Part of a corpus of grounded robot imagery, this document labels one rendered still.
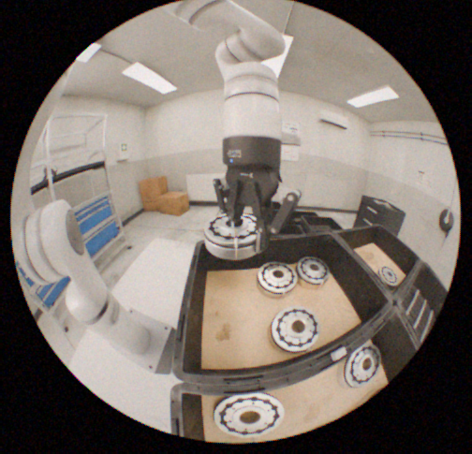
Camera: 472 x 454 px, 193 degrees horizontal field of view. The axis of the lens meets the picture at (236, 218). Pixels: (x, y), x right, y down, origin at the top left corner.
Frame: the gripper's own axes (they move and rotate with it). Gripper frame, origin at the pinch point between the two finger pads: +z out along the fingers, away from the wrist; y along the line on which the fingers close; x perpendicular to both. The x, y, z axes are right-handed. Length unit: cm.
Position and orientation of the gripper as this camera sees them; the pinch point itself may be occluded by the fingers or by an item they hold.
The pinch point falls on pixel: (248, 235)
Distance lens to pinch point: 21.3
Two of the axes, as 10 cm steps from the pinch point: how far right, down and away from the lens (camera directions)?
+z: 0.0, 9.0, 4.4
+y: 7.5, 2.9, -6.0
